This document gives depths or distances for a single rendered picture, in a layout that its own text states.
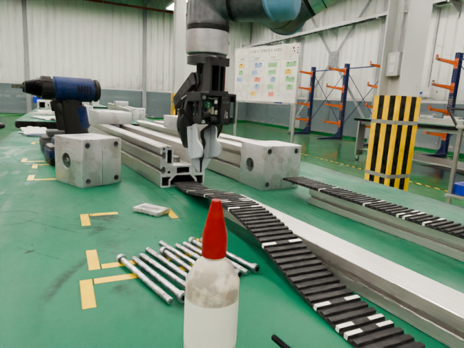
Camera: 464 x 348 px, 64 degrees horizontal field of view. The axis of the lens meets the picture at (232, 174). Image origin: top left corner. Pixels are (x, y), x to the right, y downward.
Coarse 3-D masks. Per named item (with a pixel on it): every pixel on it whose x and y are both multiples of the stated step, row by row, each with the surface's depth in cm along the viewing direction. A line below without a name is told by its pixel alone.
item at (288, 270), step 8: (288, 264) 39; (296, 264) 39; (304, 264) 39; (312, 264) 39; (320, 264) 40; (288, 272) 37; (296, 272) 38; (304, 272) 38; (312, 272) 38; (320, 272) 39
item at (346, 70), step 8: (376, 64) 914; (304, 72) 1205; (312, 72) 1215; (344, 72) 1079; (312, 80) 1225; (344, 80) 1081; (352, 80) 1059; (304, 88) 1217; (312, 88) 1232; (336, 88) 1074; (344, 88) 1082; (312, 96) 1237; (344, 96) 1093; (304, 104) 1229; (312, 104) 1239; (328, 104) 1073; (344, 104) 1099; (344, 112) 1101; (352, 112) 1060; (304, 120) 1241; (304, 128) 1250; (336, 136) 1111; (368, 144) 957
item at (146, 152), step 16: (96, 128) 132; (112, 128) 109; (128, 128) 119; (128, 144) 94; (144, 144) 83; (160, 144) 78; (176, 144) 86; (128, 160) 95; (144, 160) 84; (160, 160) 75; (176, 160) 81; (144, 176) 84; (160, 176) 76; (176, 176) 86; (192, 176) 79
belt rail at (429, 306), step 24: (288, 216) 51; (312, 240) 43; (336, 240) 43; (336, 264) 39; (360, 264) 37; (384, 264) 37; (360, 288) 37; (384, 288) 34; (408, 288) 32; (432, 288) 33; (408, 312) 32; (432, 312) 30; (456, 312) 29; (432, 336) 30; (456, 336) 29
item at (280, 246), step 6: (288, 240) 43; (294, 240) 43; (300, 240) 43; (264, 246) 41; (270, 246) 42; (276, 246) 42; (282, 246) 42; (288, 246) 42; (294, 246) 42; (300, 246) 42; (306, 246) 42; (270, 252) 40; (276, 252) 41; (282, 252) 41
